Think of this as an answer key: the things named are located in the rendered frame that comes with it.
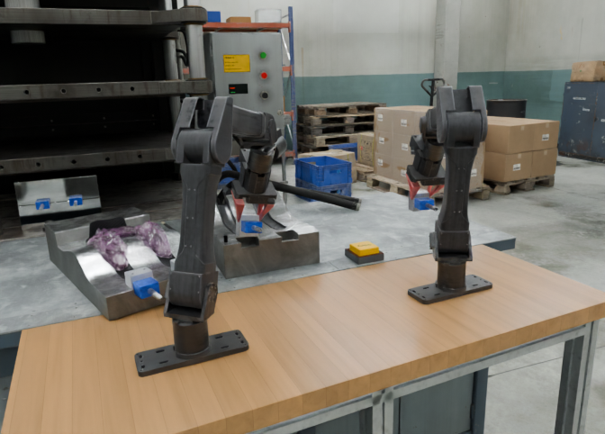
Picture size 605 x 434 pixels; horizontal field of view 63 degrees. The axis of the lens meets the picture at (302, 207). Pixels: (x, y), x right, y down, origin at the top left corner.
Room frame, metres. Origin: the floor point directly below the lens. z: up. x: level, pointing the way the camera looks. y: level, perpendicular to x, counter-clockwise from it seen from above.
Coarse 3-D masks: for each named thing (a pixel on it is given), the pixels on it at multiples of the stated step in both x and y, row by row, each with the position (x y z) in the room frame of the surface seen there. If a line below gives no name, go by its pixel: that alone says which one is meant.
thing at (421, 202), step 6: (420, 192) 1.40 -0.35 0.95; (426, 192) 1.40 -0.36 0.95; (414, 198) 1.39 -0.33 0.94; (420, 198) 1.38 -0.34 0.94; (426, 198) 1.38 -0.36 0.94; (414, 204) 1.38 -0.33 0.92; (420, 204) 1.35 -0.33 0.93; (426, 204) 1.35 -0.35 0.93; (432, 204) 1.35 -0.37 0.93; (414, 210) 1.39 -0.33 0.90; (420, 210) 1.35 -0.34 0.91; (426, 210) 1.39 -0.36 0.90
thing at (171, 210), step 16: (112, 192) 2.30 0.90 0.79; (128, 192) 2.29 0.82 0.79; (144, 192) 2.29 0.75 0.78; (160, 192) 2.27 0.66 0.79; (176, 192) 2.26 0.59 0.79; (0, 208) 2.04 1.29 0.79; (16, 208) 2.03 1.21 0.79; (112, 208) 1.98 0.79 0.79; (144, 208) 1.97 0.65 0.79; (160, 208) 1.96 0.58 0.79; (176, 208) 1.97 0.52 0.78; (16, 224) 1.78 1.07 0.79; (0, 240) 1.59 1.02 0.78
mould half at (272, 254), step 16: (272, 208) 1.47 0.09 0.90; (288, 224) 1.33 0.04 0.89; (304, 224) 1.32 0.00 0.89; (272, 240) 1.21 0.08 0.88; (304, 240) 1.24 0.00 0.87; (224, 256) 1.16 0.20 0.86; (240, 256) 1.17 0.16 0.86; (256, 256) 1.19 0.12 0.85; (272, 256) 1.20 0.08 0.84; (288, 256) 1.22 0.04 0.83; (304, 256) 1.24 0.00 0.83; (224, 272) 1.16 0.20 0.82; (240, 272) 1.17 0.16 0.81; (256, 272) 1.19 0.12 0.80
